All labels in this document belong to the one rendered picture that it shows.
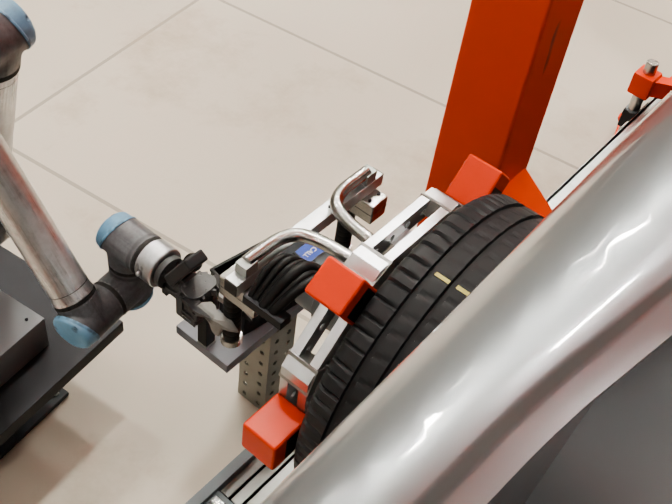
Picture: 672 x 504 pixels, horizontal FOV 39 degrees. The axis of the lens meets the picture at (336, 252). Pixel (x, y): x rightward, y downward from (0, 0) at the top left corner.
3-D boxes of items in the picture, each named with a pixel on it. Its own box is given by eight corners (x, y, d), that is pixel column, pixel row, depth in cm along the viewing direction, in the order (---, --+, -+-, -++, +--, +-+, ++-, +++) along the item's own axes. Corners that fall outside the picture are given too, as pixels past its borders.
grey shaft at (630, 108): (605, 186, 337) (655, 72, 300) (592, 179, 339) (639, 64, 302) (617, 175, 342) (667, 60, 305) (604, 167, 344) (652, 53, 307)
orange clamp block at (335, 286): (354, 327, 154) (339, 317, 145) (318, 301, 156) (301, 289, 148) (380, 292, 154) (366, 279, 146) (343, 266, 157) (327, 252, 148)
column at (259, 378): (263, 413, 264) (272, 318, 233) (237, 392, 268) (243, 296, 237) (287, 391, 270) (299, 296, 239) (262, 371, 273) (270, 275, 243)
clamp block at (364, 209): (369, 225, 191) (373, 207, 187) (335, 203, 194) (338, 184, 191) (385, 213, 194) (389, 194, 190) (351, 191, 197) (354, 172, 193)
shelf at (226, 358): (226, 373, 221) (227, 366, 219) (175, 333, 227) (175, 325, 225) (344, 275, 245) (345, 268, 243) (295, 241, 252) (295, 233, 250)
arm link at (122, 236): (128, 232, 202) (125, 198, 195) (169, 263, 198) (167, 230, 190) (93, 255, 197) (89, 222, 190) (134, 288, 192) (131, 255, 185)
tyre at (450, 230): (345, 602, 142) (592, 232, 136) (231, 504, 151) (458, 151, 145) (455, 538, 203) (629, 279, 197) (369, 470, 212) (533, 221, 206)
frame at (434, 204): (291, 501, 183) (317, 327, 144) (266, 479, 186) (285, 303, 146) (452, 340, 214) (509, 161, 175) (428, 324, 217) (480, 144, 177)
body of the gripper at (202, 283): (223, 309, 191) (181, 276, 195) (224, 281, 184) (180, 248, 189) (195, 330, 186) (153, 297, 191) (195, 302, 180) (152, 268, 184)
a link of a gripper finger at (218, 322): (238, 345, 183) (208, 315, 187) (239, 326, 178) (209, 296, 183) (225, 353, 181) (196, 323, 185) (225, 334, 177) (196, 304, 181)
